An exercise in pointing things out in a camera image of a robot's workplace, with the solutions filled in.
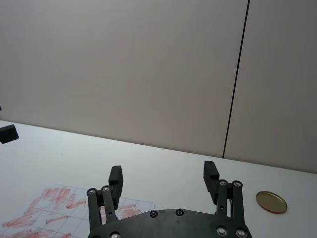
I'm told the white paper with red scribbles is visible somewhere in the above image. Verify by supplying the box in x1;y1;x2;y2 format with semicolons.
0;183;157;238

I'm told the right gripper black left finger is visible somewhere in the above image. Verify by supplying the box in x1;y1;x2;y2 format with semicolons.
86;165;125;233

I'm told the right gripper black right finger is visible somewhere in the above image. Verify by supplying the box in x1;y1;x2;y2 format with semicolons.
203;161;246;224

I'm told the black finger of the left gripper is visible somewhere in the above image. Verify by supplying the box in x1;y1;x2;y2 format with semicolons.
0;125;19;144

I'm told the round gold metal lid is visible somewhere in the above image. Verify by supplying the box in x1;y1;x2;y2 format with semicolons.
256;190;288;213

